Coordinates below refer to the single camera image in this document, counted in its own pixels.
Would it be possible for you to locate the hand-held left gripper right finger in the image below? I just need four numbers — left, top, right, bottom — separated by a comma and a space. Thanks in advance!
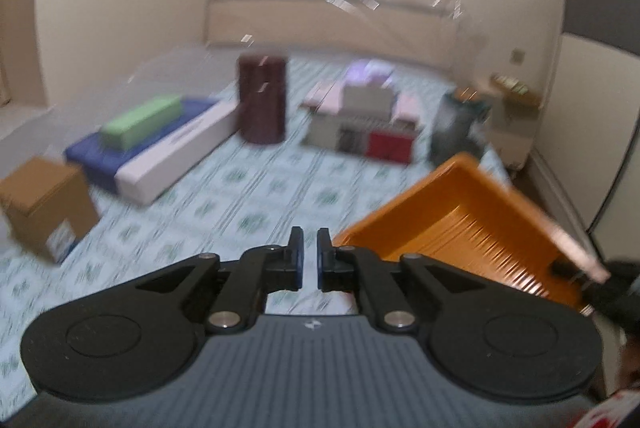
317, 227, 482, 335

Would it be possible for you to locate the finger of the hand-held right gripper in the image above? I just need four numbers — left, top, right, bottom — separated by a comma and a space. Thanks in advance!
550, 261, 591, 296

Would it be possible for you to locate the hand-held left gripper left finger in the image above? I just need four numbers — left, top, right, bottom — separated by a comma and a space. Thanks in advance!
134, 227, 305, 335

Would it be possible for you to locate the orange plastic tray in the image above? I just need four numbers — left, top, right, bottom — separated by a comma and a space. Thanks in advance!
331, 152, 612, 315

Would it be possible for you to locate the floral bed sheet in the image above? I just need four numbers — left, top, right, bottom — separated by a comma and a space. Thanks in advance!
0, 52, 518, 414

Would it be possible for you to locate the red white cloth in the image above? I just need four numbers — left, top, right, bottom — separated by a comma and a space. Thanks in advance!
577, 388, 640, 428

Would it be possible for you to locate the white grey nightstand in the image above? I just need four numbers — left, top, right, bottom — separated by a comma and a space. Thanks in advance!
502, 100, 545, 171

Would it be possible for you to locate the dark red cylindrical canister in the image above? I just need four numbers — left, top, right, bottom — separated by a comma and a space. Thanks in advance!
236, 52, 289, 145

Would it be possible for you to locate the pink cover book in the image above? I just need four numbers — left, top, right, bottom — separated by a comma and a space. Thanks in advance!
300, 80, 424, 126

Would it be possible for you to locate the tissue pack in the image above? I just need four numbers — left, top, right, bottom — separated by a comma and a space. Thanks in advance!
342, 59, 397, 119

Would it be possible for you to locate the dark grey container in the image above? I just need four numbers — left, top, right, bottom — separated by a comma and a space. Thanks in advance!
429, 86, 492, 169

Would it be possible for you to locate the long blue white box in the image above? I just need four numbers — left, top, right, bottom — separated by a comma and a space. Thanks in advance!
64, 96, 239, 207

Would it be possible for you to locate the shallow cardboard box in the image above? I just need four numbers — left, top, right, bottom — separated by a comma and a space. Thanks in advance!
489, 74, 544, 109

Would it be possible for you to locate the long green box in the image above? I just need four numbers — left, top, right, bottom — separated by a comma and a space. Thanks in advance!
99, 94, 184, 152

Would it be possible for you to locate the white grey wardrobe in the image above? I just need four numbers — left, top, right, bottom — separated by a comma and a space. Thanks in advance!
542, 0, 640, 269

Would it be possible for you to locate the plastic wrapped headboard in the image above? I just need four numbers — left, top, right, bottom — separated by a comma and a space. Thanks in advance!
204, 0, 483, 76

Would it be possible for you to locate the small cardboard box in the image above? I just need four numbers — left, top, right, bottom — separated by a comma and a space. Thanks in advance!
0, 157, 101, 265

